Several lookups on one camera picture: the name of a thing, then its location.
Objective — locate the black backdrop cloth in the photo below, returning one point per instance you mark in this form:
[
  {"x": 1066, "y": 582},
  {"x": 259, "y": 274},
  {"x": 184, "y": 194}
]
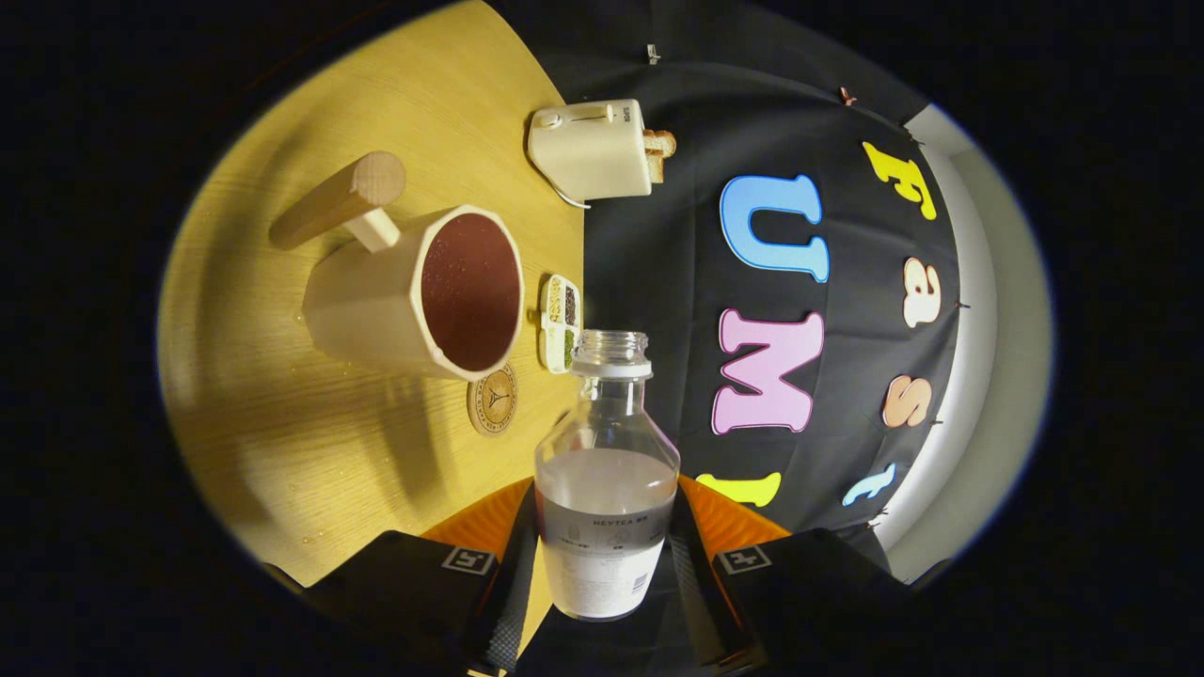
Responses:
[{"x": 658, "y": 282}]

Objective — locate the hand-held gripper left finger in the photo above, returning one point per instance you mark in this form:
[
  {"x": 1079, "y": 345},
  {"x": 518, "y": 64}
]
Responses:
[{"x": 513, "y": 602}]

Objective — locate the white toaster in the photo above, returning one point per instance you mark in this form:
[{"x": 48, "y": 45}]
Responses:
[{"x": 593, "y": 150}]

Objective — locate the wooden table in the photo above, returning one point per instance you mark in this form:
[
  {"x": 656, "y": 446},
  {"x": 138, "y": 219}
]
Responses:
[{"x": 282, "y": 432}]

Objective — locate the white divided grain dish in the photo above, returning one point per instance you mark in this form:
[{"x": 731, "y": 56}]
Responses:
[{"x": 560, "y": 324}]

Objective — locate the round wooden coaster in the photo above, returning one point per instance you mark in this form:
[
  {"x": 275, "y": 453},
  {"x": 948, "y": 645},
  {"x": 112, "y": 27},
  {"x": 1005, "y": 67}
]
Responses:
[{"x": 492, "y": 400}]

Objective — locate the toast slice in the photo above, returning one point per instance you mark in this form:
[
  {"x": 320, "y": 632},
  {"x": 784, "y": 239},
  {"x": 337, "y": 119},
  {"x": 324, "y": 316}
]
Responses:
[
  {"x": 661, "y": 143},
  {"x": 656, "y": 169}
]

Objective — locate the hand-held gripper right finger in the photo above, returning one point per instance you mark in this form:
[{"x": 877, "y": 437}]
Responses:
[{"x": 701, "y": 611}]

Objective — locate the clear juice bottle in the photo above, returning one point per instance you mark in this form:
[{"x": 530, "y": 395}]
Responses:
[{"x": 607, "y": 489}]

